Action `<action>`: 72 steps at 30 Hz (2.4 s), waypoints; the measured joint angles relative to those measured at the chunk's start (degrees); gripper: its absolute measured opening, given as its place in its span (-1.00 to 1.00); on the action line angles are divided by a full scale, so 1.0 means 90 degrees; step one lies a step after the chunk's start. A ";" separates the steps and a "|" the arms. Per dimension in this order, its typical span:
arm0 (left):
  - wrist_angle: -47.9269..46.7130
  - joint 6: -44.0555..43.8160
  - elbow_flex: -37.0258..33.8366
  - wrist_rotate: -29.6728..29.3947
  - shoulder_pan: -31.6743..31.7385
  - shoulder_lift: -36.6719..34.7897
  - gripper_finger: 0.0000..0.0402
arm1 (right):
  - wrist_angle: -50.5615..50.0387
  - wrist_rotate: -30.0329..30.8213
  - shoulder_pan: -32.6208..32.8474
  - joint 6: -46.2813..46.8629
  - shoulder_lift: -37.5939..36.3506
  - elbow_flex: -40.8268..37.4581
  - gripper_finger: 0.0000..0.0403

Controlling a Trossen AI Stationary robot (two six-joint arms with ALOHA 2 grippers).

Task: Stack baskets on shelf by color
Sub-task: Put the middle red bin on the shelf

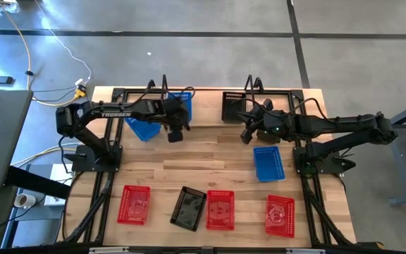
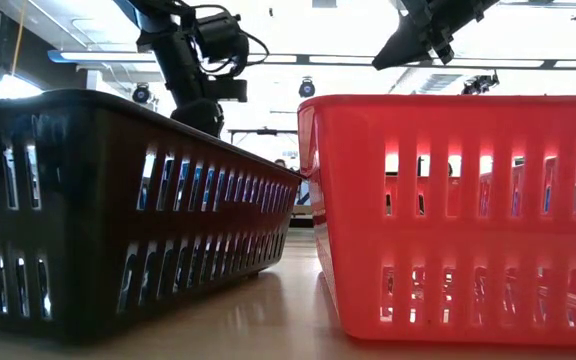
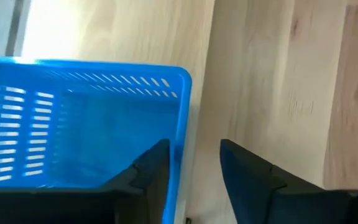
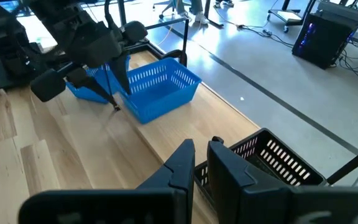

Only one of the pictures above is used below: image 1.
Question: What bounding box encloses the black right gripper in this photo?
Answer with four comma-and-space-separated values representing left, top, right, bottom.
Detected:
237, 98, 295, 142

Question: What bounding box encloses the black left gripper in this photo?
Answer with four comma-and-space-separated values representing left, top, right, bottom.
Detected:
161, 97, 192, 133

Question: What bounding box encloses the blue slotted plastic basket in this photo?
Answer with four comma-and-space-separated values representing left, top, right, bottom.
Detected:
252, 145, 285, 183
167, 91, 194, 123
124, 116, 162, 143

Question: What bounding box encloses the red slotted plastic basket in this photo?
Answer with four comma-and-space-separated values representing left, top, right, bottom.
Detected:
264, 194, 295, 239
205, 190, 235, 231
116, 184, 152, 226

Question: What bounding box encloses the white box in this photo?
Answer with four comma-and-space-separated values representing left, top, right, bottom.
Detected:
44, 163, 74, 206

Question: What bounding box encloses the white mug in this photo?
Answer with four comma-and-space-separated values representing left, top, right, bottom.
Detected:
13, 193, 37, 210

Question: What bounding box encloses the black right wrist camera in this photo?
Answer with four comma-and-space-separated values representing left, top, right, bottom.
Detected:
240, 127, 257, 145

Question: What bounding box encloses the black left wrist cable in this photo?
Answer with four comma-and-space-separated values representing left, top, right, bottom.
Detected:
132, 85, 197, 107

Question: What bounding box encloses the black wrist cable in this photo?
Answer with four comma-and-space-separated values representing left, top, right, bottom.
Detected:
132, 85, 197, 107
287, 97, 328, 121

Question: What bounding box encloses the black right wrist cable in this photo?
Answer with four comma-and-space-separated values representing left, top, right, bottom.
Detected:
287, 97, 328, 121

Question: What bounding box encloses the black table rig frame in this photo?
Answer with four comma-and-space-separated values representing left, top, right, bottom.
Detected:
56, 86, 357, 248

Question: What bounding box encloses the white floor cable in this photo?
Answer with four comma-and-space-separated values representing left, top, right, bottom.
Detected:
35, 0, 93, 85

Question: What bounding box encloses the yellow floor cable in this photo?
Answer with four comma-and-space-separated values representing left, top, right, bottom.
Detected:
0, 0, 84, 107

